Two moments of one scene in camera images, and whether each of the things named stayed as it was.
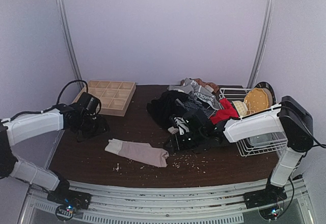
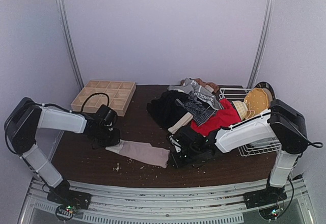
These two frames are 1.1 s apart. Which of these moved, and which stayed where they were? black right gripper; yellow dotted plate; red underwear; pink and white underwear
Moved: black right gripper
Stayed: pink and white underwear; yellow dotted plate; red underwear
